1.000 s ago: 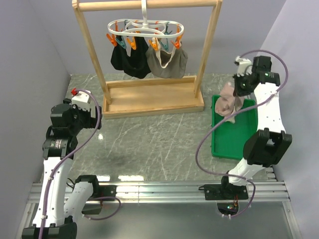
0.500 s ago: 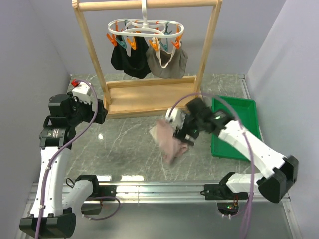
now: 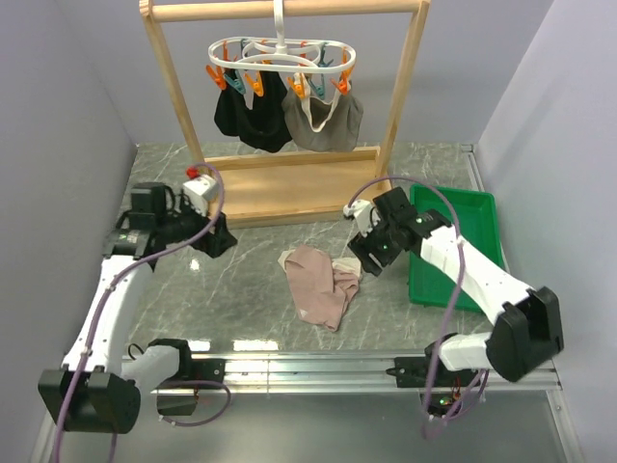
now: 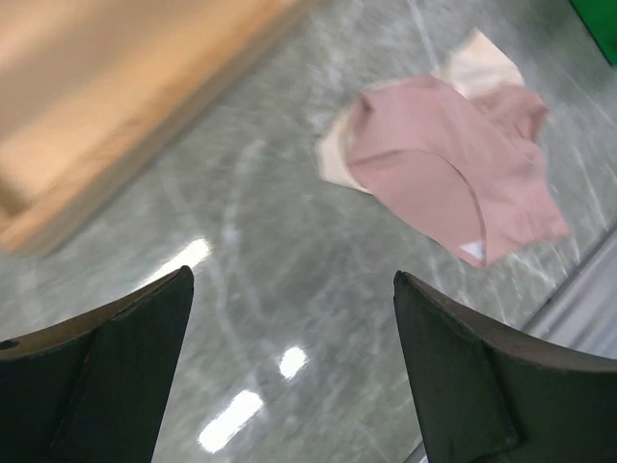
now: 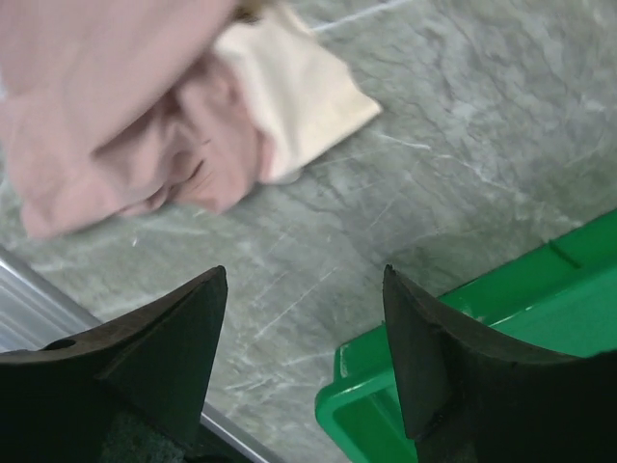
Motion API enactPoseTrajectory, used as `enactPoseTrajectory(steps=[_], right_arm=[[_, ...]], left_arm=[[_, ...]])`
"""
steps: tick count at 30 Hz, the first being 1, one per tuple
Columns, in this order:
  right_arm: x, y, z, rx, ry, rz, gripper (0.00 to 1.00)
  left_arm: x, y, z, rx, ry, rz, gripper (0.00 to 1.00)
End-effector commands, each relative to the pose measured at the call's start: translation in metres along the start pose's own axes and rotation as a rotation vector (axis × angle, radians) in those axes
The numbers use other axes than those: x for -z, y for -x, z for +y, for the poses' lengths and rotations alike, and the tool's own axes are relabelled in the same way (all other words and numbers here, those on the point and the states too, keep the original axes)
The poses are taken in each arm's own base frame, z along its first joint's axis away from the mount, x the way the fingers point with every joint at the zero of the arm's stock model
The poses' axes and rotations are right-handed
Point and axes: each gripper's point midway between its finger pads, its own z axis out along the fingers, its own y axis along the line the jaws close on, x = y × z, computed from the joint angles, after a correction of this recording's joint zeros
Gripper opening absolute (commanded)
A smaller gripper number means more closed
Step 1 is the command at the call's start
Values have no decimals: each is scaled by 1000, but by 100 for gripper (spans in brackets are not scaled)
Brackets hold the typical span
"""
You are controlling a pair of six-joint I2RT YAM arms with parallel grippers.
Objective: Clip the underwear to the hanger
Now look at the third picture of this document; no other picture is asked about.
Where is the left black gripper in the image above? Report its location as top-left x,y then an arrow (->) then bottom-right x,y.
158,191 -> 238,258

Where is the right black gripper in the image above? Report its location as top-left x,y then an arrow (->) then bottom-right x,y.
347,214 -> 401,278

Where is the pink beige underwear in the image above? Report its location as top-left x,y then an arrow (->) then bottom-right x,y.
278,245 -> 362,332

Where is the white plastic clip hanger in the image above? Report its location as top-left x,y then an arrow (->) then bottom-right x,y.
205,1 -> 357,99

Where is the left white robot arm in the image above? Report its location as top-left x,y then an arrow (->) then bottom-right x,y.
38,175 -> 237,434

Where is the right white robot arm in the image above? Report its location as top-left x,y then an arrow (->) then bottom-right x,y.
343,187 -> 564,386

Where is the black underwear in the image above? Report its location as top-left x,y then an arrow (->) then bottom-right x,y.
214,71 -> 292,152

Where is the grey underwear white trim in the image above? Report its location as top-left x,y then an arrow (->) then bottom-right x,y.
282,89 -> 363,152

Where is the green plastic bin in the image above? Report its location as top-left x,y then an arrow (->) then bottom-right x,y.
408,184 -> 504,308

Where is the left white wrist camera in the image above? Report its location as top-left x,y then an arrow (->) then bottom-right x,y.
182,167 -> 219,217

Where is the wooden hanging rack frame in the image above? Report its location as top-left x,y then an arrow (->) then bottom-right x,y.
139,1 -> 430,228

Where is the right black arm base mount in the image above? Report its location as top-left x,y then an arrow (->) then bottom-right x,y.
386,357 -> 429,389

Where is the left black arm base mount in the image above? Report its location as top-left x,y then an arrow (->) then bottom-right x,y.
187,358 -> 226,383

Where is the aluminium rail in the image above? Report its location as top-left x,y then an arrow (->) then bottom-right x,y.
120,351 -> 563,395

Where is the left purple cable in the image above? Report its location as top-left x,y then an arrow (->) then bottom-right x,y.
50,162 -> 232,463

